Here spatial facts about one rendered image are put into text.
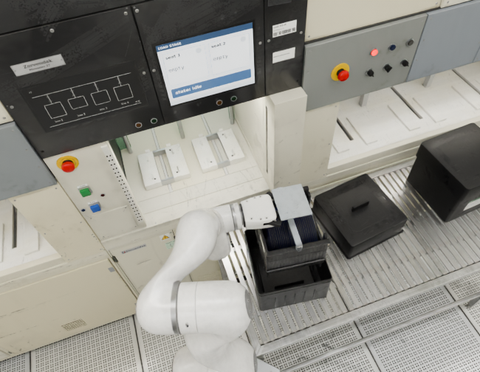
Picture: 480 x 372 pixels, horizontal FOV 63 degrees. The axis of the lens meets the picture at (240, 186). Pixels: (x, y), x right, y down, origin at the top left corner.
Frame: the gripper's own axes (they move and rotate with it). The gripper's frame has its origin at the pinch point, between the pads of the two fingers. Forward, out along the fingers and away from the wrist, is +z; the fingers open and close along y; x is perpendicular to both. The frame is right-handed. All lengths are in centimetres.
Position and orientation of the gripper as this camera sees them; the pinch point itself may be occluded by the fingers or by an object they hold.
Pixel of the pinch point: (289, 205)
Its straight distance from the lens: 124.3
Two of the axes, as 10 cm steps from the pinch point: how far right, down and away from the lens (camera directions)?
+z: 9.8, -1.9, 0.7
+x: -0.6, -6.1, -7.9
